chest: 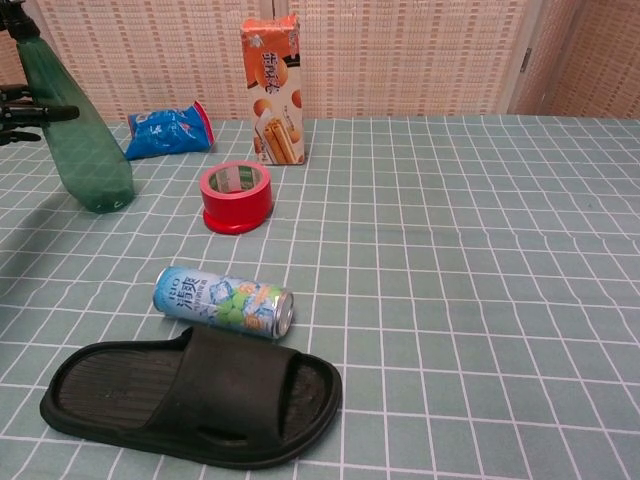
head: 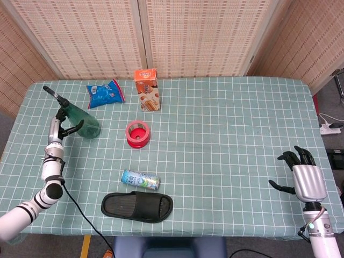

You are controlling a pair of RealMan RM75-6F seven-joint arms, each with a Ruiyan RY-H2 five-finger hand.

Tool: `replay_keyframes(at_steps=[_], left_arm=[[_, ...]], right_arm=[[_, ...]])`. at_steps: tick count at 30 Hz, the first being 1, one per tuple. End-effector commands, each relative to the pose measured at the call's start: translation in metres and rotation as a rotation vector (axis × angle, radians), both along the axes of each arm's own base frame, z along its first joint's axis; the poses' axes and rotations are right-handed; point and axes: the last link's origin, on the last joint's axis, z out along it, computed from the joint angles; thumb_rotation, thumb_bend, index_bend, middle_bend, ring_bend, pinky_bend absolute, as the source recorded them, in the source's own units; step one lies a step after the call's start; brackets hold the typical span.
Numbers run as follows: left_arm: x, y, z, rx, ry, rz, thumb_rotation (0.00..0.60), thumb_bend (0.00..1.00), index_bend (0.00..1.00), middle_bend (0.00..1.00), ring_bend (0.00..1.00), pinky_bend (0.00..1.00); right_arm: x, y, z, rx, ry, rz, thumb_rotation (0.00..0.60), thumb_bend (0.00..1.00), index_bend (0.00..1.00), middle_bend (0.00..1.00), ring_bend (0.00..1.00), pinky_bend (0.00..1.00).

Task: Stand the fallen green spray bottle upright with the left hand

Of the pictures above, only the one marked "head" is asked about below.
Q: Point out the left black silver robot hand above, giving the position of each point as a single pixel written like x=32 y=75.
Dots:
x=54 y=131

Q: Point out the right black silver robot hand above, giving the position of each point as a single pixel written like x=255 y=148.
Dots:
x=309 y=182

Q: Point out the green spray bottle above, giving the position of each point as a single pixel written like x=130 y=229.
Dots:
x=86 y=123

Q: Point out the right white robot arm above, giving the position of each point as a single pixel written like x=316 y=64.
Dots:
x=322 y=242

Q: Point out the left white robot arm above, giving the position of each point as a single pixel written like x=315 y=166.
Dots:
x=52 y=168

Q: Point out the black device on floor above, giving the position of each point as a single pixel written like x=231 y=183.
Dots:
x=336 y=158

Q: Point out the white power strip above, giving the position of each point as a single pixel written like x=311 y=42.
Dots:
x=329 y=131

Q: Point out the blue snack bag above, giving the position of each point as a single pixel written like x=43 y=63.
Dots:
x=104 y=95

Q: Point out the bamboo screen panel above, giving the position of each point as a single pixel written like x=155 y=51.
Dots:
x=86 y=37
x=306 y=45
x=18 y=67
x=204 y=37

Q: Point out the red tape roll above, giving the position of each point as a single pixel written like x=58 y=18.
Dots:
x=137 y=139

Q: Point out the blue white drink can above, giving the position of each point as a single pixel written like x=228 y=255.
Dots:
x=139 y=180

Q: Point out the orange biscuit box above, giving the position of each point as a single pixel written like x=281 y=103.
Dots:
x=149 y=94

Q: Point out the metal chair leg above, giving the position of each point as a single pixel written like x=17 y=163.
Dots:
x=339 y=84

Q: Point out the green checked tablecloth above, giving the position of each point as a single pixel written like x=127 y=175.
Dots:
x=215 y=134

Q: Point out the black slipper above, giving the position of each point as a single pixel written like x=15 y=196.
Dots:
x=134 y=207

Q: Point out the small orange packet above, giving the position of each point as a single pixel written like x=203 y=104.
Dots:
x=108 y=254

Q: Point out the blue seat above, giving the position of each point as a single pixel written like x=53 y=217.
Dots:
x=169 y=247

